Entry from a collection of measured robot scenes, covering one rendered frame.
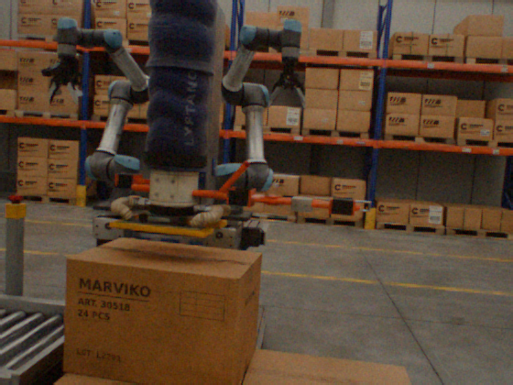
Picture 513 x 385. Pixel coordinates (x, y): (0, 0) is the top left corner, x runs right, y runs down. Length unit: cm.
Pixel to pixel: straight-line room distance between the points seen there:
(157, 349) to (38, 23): 896
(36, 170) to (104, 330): 850
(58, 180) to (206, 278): 851
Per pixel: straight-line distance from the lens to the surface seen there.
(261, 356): 199
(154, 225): 166
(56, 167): 995
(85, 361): 183
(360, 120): 892
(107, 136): 247
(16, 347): 213
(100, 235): 225
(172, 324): 164
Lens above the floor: 136
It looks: 6 degrees down
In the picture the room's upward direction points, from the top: 4 degrees clockwise
